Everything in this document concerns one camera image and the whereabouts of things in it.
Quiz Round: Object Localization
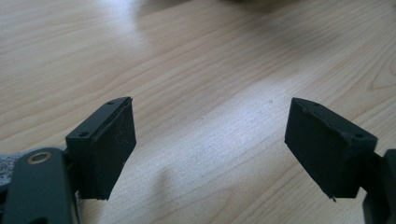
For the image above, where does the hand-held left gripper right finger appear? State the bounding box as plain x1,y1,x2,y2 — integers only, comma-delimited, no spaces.
284,96,379,203

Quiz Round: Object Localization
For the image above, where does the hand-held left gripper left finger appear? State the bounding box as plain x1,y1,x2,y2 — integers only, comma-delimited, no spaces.
64,96,137,201

